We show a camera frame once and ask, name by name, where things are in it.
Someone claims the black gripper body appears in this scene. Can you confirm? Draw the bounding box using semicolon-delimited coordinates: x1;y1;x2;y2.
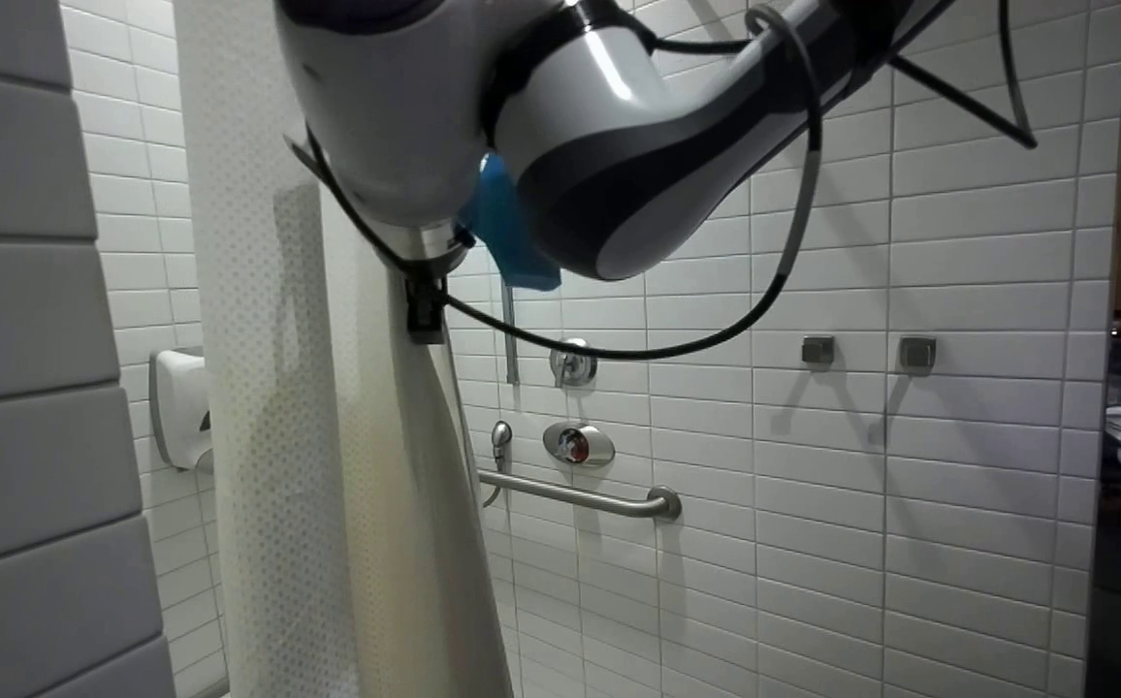
400;265;452;348

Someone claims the white dotted shower curtain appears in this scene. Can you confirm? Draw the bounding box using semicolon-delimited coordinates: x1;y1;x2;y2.
172;0;514;698

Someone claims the chrome shower slide bar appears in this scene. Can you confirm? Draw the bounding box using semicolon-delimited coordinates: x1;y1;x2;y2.
499;276;523;387

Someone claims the round chrome valve with lever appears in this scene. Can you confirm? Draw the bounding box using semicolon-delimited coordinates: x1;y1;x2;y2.
547;339;602;393

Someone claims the oval chrome valve red mark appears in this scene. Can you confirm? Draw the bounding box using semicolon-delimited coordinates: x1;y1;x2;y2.
539;418;622;474

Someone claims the long chrome grab bar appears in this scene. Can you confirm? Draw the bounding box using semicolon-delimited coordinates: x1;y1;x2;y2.
478;465;685;528

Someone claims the square chrome towel hook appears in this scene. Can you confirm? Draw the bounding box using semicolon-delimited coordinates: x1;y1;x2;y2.
896;333;937;382
797;333;843;371

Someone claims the small chrome hose outlet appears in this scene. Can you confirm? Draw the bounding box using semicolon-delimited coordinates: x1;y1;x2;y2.
488;414;514;479

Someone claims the white wall soap dispenser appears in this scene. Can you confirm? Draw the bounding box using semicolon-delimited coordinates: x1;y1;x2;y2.
148;344;218;479

